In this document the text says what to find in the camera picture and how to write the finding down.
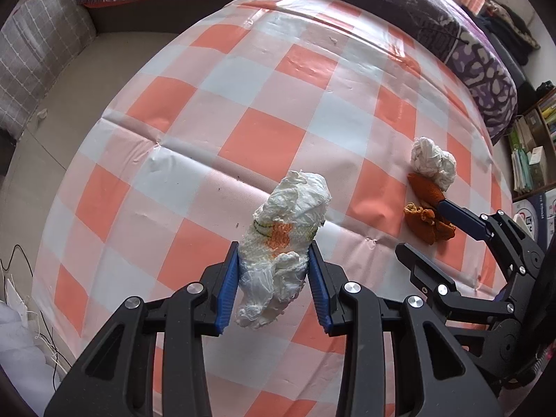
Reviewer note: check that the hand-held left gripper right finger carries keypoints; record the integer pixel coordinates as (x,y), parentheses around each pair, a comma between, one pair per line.
(319,295)

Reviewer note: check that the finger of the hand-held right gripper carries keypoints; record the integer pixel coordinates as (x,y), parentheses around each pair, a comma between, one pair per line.
(425,273)
(462,217)

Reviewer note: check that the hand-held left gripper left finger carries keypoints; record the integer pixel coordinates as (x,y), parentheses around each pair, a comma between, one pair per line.
(228,295)

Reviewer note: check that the small plastic wrapper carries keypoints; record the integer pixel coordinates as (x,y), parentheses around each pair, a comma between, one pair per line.
(286,217)

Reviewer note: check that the crumpled white tissue ball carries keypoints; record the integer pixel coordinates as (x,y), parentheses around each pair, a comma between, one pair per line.
(433,163)

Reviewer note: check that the large blue water carton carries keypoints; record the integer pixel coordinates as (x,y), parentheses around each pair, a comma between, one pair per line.
(536,215)

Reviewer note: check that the stack of flat books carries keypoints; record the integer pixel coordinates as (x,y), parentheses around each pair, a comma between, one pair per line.
(523,160)

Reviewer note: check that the wooden bookshelf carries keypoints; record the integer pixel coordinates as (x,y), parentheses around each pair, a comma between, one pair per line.
(545,113)

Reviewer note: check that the pile of dark clothes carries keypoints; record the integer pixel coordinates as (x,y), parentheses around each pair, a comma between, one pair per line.
(508,21)

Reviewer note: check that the white plastic bag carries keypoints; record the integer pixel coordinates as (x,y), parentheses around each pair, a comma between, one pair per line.
(17,339)

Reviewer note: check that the white paper scrap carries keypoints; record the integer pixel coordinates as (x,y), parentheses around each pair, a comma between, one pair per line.
(42,114)

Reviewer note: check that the grey checked cushion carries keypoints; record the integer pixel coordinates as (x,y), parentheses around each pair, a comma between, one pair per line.
(39,43)

